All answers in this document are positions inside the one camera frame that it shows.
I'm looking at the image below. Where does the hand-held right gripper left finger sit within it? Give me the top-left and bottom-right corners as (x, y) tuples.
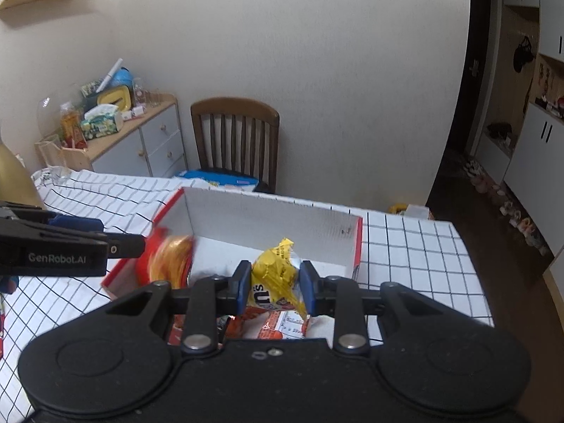
(106, 261), (252, 353)

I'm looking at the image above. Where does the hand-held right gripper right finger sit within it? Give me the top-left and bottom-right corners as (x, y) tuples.
(300, 261), (446, 353)

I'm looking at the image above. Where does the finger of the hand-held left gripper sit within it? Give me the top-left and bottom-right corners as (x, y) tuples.
(0, 207), (105, 233)
(106, 233), (147, 259)

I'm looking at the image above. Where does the yellow candy packet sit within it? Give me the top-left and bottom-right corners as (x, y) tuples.
(247, 238), (311, 318)

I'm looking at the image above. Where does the clear white red packet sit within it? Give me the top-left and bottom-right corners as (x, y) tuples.
(227, 308), (311, 340)

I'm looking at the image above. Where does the red orange snack packet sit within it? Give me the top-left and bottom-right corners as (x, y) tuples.
(136, 228), (197, 289)

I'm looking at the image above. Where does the red cardboard box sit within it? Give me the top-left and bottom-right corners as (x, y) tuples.
(101, 187), (364, 349)

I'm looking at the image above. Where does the clear glass cup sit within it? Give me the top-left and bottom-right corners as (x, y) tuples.
(35, 134), (71, 180)

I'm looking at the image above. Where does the gold kettle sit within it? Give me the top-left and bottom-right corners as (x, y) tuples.
(0, 134), (45, 210)

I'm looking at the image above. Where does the green patterned tissue box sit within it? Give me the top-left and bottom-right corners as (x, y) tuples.
(80, 103), (124, 141)

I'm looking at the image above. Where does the blue white soft pack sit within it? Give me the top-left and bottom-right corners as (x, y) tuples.
(172, 170), (260, 188)

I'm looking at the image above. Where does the white wooden side cabinet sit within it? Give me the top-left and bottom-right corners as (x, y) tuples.
(62, 93), (186, 177)

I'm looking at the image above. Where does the clear glass dome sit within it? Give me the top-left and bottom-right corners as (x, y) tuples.
(37, 96), (67, 142)

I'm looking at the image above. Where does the white black checkered tablecloth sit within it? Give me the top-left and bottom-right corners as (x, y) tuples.
(0, 168), (494, 406)

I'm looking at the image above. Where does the yellow white box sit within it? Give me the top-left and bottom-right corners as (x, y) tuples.
(388, 203), (435, 221)

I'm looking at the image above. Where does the yellow black container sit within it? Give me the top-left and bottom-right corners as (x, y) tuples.
(94, 86), (133, 113)

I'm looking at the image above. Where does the clear glass jar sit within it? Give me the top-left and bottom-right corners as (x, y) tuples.
(132, 79), (162, 107)

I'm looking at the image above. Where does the blue round lid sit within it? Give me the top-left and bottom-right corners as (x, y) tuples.
(112, 68), (135, 89)

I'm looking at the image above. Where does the white slim bottle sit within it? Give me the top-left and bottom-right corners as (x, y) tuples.
(96, 58), (124, 94)

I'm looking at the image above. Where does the brown wooden chair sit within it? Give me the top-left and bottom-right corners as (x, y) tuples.
(190, 97), (280, 195)

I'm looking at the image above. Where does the row of shoes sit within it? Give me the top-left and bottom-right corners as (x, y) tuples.
(465, 159), (553, 256)

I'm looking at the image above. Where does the dark bundle on bench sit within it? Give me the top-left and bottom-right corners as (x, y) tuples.
(487, 122), (514, 140)

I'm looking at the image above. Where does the white lower cabinet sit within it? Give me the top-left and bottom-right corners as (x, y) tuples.
(502, 101), (564, 230)

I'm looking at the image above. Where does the dark door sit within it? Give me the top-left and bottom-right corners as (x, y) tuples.
(443, 0), (495, 153)

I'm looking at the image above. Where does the white upper wall cabinet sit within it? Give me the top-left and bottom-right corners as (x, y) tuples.
(538, 0), (564, 60)

